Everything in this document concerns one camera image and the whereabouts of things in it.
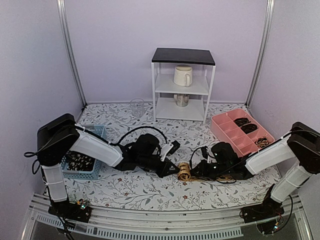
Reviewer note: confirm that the cream ceramic mug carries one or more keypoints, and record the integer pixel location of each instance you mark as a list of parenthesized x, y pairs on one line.
[(183, 75)]

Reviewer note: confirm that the clear glass cup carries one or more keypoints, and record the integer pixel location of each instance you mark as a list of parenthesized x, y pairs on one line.
[(138, 107)]

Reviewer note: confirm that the black white-patterned tie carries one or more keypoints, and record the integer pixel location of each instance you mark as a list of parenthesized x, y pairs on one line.
[(79, 162)]

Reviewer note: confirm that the front aluminium rail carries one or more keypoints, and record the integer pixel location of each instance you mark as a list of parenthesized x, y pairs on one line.
[(125, 224)]

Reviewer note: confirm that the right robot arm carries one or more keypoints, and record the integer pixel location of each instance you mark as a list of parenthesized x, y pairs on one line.
[(301, 143)]

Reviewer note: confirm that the aluminium frame post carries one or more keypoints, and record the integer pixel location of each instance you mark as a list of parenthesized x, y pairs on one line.
[(270, 4), (69, 49)]

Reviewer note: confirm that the left aluminium frame post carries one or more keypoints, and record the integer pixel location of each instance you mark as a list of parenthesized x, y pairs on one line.
[(69, 49)]

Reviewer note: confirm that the rolled yellow-black tie in tray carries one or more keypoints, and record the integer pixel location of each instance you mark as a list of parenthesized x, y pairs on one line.
[(262, 142)]

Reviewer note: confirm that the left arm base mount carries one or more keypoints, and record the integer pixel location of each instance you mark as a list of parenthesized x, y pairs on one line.
[(78, 211)]

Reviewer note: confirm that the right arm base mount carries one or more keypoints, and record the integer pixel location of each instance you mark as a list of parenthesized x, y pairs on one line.
[(262, 212)]

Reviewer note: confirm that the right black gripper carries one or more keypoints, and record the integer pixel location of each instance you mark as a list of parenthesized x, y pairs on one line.
[(201, 167)]

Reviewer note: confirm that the right aluminium frame post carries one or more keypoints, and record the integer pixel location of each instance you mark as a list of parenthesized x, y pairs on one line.
[(270, 4)]

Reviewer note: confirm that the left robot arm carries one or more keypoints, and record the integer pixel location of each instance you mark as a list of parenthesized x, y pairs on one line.
[(63, 135)]

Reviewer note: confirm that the blue plastic basket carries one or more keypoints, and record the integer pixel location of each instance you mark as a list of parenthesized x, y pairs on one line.
[(82, 175)]

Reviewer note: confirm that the pink divided organizer tray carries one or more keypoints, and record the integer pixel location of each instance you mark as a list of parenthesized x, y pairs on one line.
[(224, 128)]

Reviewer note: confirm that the floral table mat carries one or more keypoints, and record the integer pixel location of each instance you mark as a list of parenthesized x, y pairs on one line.
[(141, 190)]

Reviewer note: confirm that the rolled black tie in tray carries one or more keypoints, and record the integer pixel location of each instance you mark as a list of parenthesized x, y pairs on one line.
[(249, 128)]

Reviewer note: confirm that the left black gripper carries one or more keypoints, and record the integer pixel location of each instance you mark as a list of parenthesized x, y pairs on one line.
[(165, 171)]

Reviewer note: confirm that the yellow beetle-print tie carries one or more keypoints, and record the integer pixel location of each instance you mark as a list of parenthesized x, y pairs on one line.
[(185, 175)]

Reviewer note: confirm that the white shelf with black top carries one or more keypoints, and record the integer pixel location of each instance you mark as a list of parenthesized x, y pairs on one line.
[(163, 64)]

